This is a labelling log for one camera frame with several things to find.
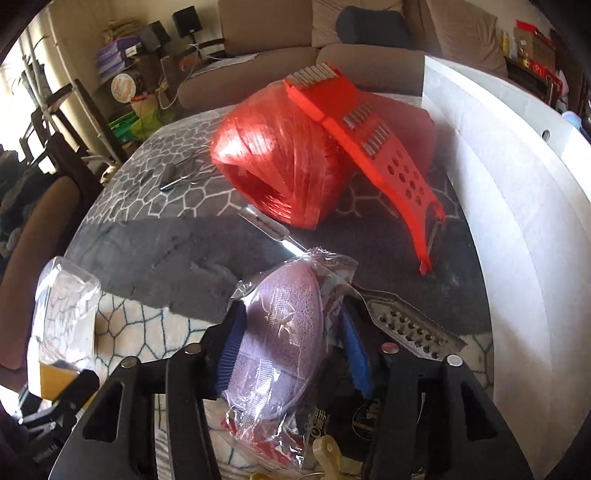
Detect yellow plastic clip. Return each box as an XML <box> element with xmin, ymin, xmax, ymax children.
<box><xmin>248</xmin><ymin>434</ymin><xmax>362</xmax><ymax>480</ymax></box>

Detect red raffia string ball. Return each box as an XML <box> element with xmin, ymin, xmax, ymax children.
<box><xmin>211</xmin><ymin>82</ymin><xmax>356</xmax><ymax>230</ymax></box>

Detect dark red pouch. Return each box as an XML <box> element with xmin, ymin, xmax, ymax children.
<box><xmin>360</xmin><ymin>92</ymin><xmax>438</xmax><ymax>176</ymax></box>

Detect black speaker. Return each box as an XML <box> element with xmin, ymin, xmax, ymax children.
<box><xmin>171</xmin><ymin>6</ymin><xmax>202</xmax><ymax>39</ymax></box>

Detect wire metal tongs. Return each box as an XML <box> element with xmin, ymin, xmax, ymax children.
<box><xmin>158</xmin><ymin>148</ymin><xmax>211</xmax><ymax>192</ymax></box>

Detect small metal grater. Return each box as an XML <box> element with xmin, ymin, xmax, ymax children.
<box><xmin>238</xmin><ymin>205</ymin><xmax>467</xmax><ymax>361</ymax></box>

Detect dark blue lumbar cushion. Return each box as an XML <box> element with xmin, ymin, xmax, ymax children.
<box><xmin>335</xmin><ymin>6</ymin><xmax>414</xmax><ymax>50</ymax></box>

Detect brown sofa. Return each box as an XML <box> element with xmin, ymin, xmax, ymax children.
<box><xmin>177</xmin><ymin>1</ymin><xmax>508</xmax><ymax>112</ymax></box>

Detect white coat stand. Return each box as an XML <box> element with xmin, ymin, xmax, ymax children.
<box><xmin>18</xmin><ymin>30</ymin><xmax>53</xmax><ymax>123</ymax></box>

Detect red plastic grater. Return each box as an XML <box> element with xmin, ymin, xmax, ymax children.
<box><xmin>283</xmin><ymin>63</ymin><xmax>446</xmax><ymax>275</ymax></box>

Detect white cardboard box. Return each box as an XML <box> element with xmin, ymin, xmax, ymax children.
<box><xmin>422</xmin><ymin>57</ymin><xmax>590</xmax><ymax>479</ymax></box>

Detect purple sponge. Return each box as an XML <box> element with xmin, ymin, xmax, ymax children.
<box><xmin>221</xmin><ymin>248</ymin><xmax>358</xmax><ymax>469</ymax></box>

